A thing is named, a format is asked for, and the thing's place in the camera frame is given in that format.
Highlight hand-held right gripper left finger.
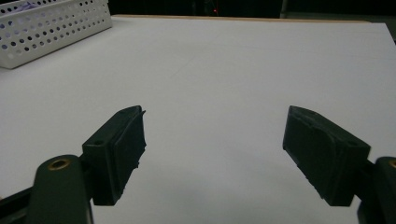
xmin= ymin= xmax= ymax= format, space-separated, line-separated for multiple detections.
xmin=81 ymin=105 xmax=148 ymax=207

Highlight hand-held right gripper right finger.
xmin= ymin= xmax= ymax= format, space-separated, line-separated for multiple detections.
xmin=282 ymin=105 xmax=372 ymax=208

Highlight white perforated plastic basket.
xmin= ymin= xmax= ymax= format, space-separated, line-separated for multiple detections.
xmin=0 ymin=0 xmax=113 ymax=70

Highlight purple drawstring shorts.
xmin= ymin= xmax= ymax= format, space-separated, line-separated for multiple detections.
xmin=17 ymin=1 xmax=43 ymax=11

